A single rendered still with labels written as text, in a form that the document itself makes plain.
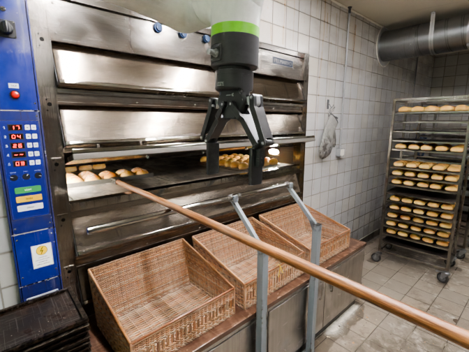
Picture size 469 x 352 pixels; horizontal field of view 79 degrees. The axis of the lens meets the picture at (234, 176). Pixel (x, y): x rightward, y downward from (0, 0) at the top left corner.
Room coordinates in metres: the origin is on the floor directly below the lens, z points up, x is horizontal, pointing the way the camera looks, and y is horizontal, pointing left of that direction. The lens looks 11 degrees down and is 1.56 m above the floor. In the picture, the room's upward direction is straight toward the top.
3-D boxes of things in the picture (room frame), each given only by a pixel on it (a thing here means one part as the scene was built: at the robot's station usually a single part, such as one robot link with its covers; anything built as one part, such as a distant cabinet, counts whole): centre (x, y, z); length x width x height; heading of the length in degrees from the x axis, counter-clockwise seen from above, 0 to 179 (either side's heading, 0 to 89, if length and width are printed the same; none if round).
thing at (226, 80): (0.58, 0.00, 1.61); 0.08 x 0.07 x 0.09; 41
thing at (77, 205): (1.90, 0.12, 1.16); 1.80 x 0.06 x 0.04; 132
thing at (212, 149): (0.63, 0.05, 1.48); 0.03 x 0.01 x 0.07; 131
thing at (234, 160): (2.60, -0.04, 1.21); 0.61 x 0.48 x 0.06; 42
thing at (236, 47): (0.58, 0.00, 1.68); 0.12 x 0.09 x 0.06; 131
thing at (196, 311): (1.29, 0.36, 0.72); 0.56 x 0.49 x 0.28; 133
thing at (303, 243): (2.10, -0.55, 0.72); 0.56 x 0.49 x 0.28; 132
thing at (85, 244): (1.88, 0.10, 1.02); 1.79 x 0.11 x 0.19; 132
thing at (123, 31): (1.90, 0.12, 1.99); 1.80 x 0.08 x 0.21; 132
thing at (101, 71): (1.88, 0.10, 1.80); 1.79 x 0.11 x 0.19; 132
